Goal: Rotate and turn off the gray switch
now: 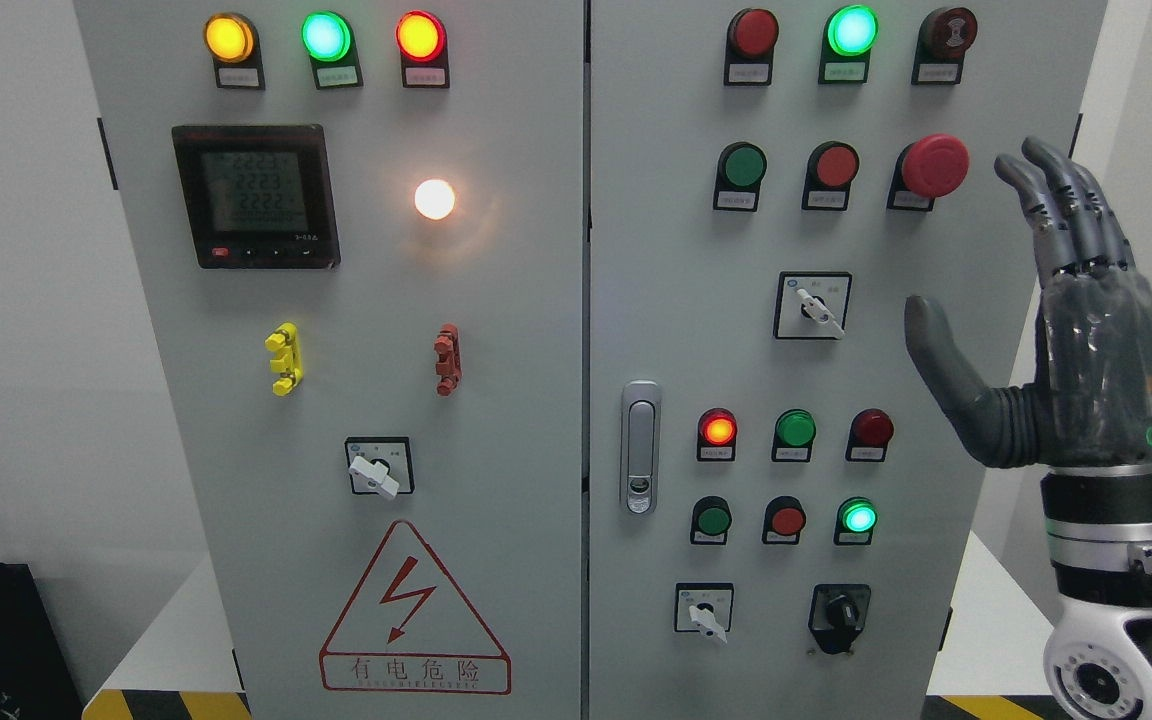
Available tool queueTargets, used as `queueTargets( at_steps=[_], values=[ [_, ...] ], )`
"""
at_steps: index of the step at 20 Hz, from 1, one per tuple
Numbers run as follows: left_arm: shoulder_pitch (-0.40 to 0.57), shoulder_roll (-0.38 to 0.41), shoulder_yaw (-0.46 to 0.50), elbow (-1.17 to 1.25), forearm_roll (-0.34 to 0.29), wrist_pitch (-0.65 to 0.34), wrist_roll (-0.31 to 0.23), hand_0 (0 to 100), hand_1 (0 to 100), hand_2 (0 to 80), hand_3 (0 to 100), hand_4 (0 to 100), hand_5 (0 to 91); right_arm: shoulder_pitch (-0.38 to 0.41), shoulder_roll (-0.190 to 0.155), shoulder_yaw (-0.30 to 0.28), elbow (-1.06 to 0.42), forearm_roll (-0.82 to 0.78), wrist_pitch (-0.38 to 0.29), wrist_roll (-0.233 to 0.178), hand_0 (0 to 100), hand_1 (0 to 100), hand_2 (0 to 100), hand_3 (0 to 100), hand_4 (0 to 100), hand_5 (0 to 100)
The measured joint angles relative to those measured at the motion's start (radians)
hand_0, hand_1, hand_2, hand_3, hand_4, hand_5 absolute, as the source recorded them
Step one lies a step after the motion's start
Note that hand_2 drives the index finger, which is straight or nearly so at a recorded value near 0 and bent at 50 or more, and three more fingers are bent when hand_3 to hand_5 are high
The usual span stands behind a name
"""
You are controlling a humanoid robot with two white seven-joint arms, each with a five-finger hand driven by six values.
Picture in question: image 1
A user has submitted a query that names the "gray robotic hand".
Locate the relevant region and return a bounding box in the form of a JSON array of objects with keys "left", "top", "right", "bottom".
[{"left": 904, "top": 136, "right": 1152, "bottom": 470}]

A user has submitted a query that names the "lower lit green light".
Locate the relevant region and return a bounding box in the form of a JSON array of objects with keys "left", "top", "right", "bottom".
[{"left": 835, "top": 497, "right": 878, "bottom": 546}]

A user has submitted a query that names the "red emergency stop button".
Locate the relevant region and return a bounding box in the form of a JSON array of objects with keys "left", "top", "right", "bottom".
[{"left": 886, "top": 132, "right": 970, "bottom": 211}]

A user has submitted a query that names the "lower red push button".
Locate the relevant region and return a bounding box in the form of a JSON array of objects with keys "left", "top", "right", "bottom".
[{"left": 761, "top": 497, "right": 806, "bottom": 544}]

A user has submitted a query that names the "red push button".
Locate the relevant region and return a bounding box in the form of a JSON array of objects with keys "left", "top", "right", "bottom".
[
  {"left": 761, "top": 497, "right": 806, "bottom": 544},
  {"left": 801, "top": 141, "right": 861, "bottom": 211}
]

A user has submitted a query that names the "right gray cabinet door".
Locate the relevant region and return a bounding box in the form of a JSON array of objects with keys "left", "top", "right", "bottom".
[{"left": 588, "top": 1, "right": 1106, "bottom": 719}]

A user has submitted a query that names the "gray cabinet door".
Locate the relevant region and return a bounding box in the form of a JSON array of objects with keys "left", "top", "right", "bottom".
[
  {"left": 74, "top": 1, "right": 585, "bottom": 719},
  {"left": 588, "top": 1, "right": 1106, "bottom": 719}
]

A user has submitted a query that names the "upper red push button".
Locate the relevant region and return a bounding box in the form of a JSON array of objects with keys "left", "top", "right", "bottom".
[{"left": 801, "top": 141, "right": 861, "bottom": 211}]

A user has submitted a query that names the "lit red indicator light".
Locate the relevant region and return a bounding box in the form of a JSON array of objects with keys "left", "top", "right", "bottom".
[{"left": 696, "top": 407, "right": 738, "bottom": 462}]

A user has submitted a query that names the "dark red buzzer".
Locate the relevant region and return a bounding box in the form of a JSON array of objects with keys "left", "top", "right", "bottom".
[{"left": 911, "top": 6, "right": 979, "bottom": 86}]

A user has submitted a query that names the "lower green push button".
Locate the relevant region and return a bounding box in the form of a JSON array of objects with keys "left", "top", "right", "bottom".
[{"left": 689, "top": 495, "right": 733, "bottom": 544}]

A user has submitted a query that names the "green push button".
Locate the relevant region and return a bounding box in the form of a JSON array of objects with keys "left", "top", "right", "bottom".
[
  {"left": 689, "top": 495, "right": 733, "bottom": 544},
  {"left": 712, "top": 141, "right": 767, "bottom": 211}
]

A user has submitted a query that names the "upper green push button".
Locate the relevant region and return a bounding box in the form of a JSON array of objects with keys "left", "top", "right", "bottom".
[{"left": 712, "top": 141, "right": 767, "bottom": 211}]

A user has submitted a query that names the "top right green lit light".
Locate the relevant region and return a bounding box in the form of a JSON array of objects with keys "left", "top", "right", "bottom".
[{"left": 818, "top": 3, "right": 879, "bottom": 85}]

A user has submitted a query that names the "top right dark red light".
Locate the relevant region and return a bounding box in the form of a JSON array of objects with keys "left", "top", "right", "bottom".
[{"left": 723, "top": 8, "right": 780, "bottom": 86}]

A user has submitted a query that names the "red terminal connector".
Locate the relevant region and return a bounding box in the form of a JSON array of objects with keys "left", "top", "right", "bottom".
[{"left": 433, "top": 323, "right": 462, "bottom": 397}]

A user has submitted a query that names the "white glowing indicator light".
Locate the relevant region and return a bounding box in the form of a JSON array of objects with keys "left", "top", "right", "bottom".
[{"left": 414, "top": 179, "right": 457, "bottom": 222}]

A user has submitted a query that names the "red electrical hazard warning sticker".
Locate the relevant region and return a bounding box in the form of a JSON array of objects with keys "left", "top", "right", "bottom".
[{"left": 319, "top": 520, "right": 511, "bottom": 694}]

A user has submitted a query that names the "left gray cabinet door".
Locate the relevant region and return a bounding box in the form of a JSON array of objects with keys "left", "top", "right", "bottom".
[{"left": 74, "top": 1, "right": 585, "bottom": 719}]

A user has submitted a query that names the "top left red indicator light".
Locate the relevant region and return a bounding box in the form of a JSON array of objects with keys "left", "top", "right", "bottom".
[{"left": 396, "top": 10, "right": 450, "bottom": 88}]

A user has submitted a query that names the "yellow terminal connector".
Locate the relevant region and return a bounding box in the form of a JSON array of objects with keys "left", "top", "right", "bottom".
[{"left": 264, "top": 323, "right": 305, "bottom": 397}]

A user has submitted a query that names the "top left green indicator light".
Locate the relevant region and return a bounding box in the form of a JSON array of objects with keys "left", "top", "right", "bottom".
[{"left": 300, "top": 10, "right": 364, "bottom": 90}]

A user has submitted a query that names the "black digital power meter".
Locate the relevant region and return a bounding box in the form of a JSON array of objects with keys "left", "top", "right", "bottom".
[{"left": 172, "top": 124, "right": 340, "bottom": 270}]

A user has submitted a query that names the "yellow indicator light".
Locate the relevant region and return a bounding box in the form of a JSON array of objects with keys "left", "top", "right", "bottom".
[{"left": 204, "top": 12, "right": 265, "bottom": 90}]

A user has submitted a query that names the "black key selector switch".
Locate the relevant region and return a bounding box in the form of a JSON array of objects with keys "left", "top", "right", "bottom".
[{"left": 808, "top": 583, "right": 872, "bottom": 655}]

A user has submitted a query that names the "silver door latch handle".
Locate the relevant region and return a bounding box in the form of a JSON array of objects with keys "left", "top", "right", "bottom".
[{"left": 617, "top": 381, "right": 662, "bottom": 515}]

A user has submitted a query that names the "left door gray rotary switch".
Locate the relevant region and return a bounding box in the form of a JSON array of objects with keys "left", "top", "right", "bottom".
[{"left": 344, "top": 435, "right": 415, "bottom": 500}]

